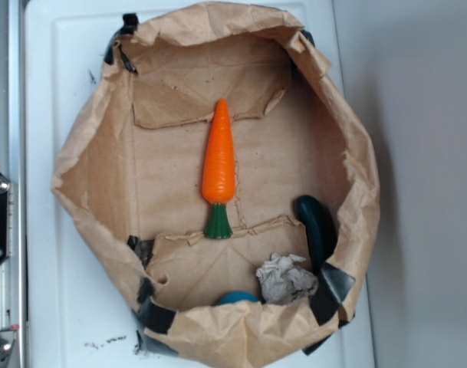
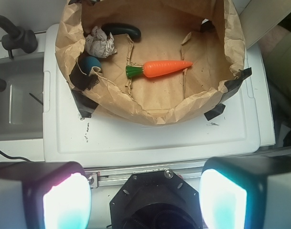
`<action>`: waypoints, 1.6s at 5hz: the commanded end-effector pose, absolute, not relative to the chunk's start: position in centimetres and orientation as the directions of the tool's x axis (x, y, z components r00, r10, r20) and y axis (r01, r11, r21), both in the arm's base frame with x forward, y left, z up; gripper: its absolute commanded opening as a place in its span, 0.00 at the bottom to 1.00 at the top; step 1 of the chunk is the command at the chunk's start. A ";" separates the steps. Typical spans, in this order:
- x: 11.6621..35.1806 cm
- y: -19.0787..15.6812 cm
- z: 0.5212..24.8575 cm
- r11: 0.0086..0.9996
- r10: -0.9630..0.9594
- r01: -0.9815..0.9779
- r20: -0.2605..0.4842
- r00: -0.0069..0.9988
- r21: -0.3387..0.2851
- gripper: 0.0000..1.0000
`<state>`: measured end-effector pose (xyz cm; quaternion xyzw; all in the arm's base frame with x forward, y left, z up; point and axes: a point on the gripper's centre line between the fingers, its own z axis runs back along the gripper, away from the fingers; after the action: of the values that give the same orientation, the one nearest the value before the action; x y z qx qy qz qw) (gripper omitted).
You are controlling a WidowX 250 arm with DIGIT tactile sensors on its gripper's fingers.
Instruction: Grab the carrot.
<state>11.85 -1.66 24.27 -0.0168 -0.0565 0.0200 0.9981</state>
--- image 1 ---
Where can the orange toy carrot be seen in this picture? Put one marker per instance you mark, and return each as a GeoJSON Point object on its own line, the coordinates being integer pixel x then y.
{"type": "Point", "coordinates": [218, 178]}

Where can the dark green toy cucumber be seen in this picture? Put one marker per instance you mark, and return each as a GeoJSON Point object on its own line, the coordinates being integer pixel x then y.
{"type": "Point", "coordinates": [319, 227]}

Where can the brown paper bag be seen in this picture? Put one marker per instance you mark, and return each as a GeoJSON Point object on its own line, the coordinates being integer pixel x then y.
{"type": "Point", "coordinates": [130, 176]}

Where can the crumpled white paper tissue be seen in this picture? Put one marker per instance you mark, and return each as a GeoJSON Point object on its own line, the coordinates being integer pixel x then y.
{"type": "Point", "coordinates": [283, 280]}

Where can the blue ball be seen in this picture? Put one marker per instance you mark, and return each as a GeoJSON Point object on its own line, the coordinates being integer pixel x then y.
{"type": "Point", "coordinates": [236, 296]}

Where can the white plastic tray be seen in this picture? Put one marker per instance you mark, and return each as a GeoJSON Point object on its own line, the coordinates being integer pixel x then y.
{"type": "Point", "coordinates": [77, 318]}

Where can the metal rail with black bracket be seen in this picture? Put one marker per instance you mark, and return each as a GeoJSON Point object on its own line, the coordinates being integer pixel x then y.
{"type": "Point", "coordinates": [13, 325]}

